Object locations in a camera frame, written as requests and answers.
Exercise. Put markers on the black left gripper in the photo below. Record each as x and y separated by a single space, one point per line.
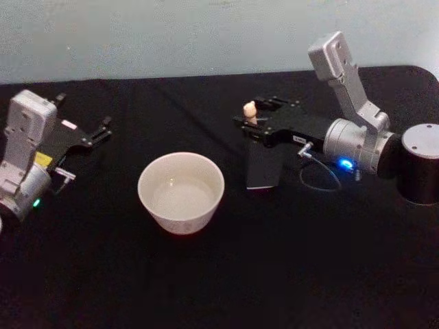
63 140

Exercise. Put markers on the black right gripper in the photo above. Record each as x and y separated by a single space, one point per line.
295 118

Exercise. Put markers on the small cream lumpy piece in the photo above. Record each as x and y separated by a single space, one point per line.
250 111

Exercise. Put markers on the dark grey rectangular box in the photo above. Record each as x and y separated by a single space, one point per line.
264 168

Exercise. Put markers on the white ceramic bowl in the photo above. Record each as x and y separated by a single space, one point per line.
181 195

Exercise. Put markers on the black table cloth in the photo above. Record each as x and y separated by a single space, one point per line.
219 274

